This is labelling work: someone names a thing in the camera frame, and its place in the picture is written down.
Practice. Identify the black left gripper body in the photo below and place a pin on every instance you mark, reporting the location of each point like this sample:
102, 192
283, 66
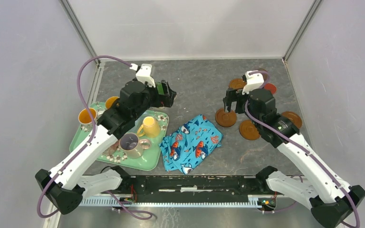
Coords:
152, 99

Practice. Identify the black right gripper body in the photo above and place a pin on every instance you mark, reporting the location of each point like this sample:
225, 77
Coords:
240, 99

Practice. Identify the brown wooden coaster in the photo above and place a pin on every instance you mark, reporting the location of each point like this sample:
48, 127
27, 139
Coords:
237, 83
294, 118
248, 130
225, 119

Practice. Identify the red round coaster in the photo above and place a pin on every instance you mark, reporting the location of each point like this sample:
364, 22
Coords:
270, 87

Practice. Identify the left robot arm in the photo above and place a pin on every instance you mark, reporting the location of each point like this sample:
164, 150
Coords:
65, 185

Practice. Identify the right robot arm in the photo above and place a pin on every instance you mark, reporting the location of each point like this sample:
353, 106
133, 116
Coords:
329, 198

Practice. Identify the small cup orange inside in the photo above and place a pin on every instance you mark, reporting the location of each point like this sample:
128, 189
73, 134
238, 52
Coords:
109, 102

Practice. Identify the floral cup orange inside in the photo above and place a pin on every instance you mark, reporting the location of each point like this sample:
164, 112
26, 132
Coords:
87, 116

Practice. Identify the green inside floral mug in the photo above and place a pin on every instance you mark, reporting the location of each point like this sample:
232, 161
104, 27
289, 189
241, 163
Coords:
159, 87

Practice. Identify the yellow mug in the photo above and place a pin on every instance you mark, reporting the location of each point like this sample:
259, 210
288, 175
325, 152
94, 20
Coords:
149, 128

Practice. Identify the blue shark print cloth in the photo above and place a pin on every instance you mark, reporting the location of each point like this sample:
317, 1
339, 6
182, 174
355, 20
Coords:
190, 144

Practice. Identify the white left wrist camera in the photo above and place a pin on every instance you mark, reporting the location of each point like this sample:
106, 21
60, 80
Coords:
144, 75

